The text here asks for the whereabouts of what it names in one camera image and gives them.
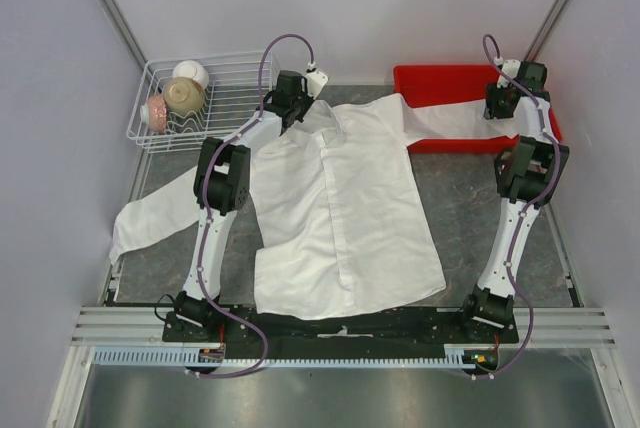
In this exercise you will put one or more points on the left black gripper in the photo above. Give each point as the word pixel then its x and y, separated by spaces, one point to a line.
pixel 308 101

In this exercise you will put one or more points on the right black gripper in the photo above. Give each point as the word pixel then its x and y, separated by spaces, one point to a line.
pixel 490 108

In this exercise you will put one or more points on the white button shirt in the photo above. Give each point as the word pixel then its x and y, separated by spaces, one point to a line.
pixel 343 228

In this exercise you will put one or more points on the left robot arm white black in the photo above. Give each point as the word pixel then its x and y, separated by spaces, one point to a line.
pixel 221 187

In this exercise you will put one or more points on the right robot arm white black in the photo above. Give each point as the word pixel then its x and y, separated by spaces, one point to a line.
pixel 526 176

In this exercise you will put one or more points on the black brooch box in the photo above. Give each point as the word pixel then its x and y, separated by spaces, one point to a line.
pixel 501 162

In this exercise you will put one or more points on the red plastic bin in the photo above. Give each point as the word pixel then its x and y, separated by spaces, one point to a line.
pixel 430 85

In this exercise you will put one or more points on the beige ceramic bowl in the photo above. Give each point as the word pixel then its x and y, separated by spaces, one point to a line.
pixel 183 96

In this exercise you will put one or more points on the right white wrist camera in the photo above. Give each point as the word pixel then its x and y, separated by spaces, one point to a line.
pixel 508 70

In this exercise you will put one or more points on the white wire dish rack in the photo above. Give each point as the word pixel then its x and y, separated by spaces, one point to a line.
pixel 235 82

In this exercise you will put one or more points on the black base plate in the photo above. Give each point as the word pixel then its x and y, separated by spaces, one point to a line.
pixel 409 330

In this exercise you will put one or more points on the light blue cable duct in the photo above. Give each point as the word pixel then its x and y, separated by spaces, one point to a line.
pixel 215 357

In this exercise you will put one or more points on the aluminium frame rail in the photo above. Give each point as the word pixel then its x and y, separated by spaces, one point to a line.
pixel 137 326

